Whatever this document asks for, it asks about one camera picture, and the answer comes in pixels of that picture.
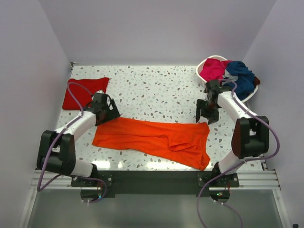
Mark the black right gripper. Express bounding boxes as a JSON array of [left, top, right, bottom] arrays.
[[196, 99, 219, 125]]

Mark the orange t shirt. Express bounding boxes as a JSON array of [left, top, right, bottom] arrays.
[[92, 117, 210, 171]]

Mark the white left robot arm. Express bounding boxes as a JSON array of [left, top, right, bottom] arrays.
[[37, 93, 120, 186]]

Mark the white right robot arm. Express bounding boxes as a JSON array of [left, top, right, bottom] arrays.
[[195, 80, 269, 187]]

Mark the folded red t shirt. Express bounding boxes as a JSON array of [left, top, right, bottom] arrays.
[[62, 77, 110, 110]]

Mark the white plastic laundry basket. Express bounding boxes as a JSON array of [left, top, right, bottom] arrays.
[[196, 55, 259, 103]]

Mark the magenta t shirt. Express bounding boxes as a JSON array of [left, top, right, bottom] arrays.
[[199, 58, 231, 81]]

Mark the navy blue t shirt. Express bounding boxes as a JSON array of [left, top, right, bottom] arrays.
[[221, 61, 255, 100]]

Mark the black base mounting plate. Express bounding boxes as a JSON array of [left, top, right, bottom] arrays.
[[71, 171, 239, 201]]

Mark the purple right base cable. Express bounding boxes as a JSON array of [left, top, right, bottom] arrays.
[[196, 161, 245, 228]]

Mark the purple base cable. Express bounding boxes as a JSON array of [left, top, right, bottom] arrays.
[[78, 177, 107, 204], [196, 161, 245, 228]]

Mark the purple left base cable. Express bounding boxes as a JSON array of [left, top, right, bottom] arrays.
[[78, 177, 107, 204]]

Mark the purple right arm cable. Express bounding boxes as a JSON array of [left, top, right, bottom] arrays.
[[218, 79, 281, 164]]

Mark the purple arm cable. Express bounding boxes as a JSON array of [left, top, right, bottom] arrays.
[[37, 82, 95, 192], [218, 79, 281, 164]]

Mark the aluminium left rail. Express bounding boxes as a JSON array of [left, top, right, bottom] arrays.
[[30, 168, 81, 190]]

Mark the aluminium rail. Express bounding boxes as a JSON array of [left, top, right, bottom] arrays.
[[237, 162, 281, 190], [30, 168, 81, 190]]

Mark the aluminium right rail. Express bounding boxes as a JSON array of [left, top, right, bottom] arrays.
[[237, 162, 281, 190]]

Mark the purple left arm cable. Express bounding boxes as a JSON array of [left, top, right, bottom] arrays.
[[37, 82, 95, 192]]

